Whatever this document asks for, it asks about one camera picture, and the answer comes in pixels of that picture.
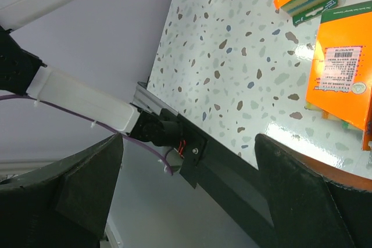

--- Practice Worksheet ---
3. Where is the orange sponge pack barcode sticker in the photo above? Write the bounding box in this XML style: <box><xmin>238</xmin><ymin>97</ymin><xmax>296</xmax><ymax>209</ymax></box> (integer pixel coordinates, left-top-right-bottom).
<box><xmin>305</xmin><ymin>3</ymin><xmax>372</xmax><ymax>152</ymax></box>

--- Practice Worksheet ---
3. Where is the aluminium frame rail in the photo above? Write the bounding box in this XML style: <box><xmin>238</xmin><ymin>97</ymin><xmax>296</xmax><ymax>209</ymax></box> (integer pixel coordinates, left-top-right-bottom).
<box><xmin>133</xmin><ymin>82</ymin><xmax>178</xmax><ymax>116</ymax></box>

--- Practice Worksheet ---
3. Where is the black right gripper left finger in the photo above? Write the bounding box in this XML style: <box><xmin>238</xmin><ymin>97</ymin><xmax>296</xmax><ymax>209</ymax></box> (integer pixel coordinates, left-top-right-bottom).
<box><xmin>1</xmin><ymin>134</ymin><xmax>124</xmax><ymax>247</ymax></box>

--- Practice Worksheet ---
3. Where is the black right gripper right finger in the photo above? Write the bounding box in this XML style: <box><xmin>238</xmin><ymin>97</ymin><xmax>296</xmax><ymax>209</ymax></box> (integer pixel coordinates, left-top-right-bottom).
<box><xmin>255</xmin><ymin>134</ymin><xmax>371</xmax><ymax>247</ymax></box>

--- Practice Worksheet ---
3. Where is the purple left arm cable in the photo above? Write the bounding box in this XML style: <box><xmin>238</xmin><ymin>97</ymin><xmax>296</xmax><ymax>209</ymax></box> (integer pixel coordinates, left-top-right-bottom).
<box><xmin>0</xmin><ymin>94</ymin><xmax>175</xmax><ymax>177</ymax></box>

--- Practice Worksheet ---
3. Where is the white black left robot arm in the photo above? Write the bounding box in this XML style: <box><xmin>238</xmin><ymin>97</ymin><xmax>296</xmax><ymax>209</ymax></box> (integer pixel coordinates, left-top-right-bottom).
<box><xmin>1</xmin><ymin>0</ymin><xmax>171</xmax><ymax>152</ymax></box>

